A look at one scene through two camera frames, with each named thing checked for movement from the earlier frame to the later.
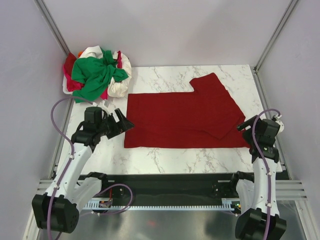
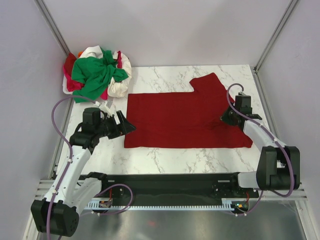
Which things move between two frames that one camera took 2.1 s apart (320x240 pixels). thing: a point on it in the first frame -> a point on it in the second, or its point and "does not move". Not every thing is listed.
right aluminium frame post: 257,82 does not move
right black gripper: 246,133 -> 224,118
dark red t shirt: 207,117 does not move
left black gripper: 119,127 does not move
